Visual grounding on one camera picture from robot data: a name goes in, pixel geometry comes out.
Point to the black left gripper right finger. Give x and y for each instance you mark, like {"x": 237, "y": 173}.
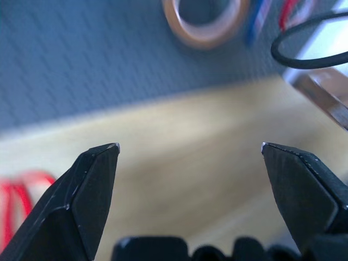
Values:
{"x": 301, "y": 201}

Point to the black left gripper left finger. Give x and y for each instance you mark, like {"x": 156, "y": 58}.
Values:
{"x": 62, "y": 212}

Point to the grey pegboard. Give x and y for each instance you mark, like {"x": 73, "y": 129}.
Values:
{"x": 95, "y": 59}

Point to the brown tape roll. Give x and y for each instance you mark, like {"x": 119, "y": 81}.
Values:
{"x": 199, "y": 32}

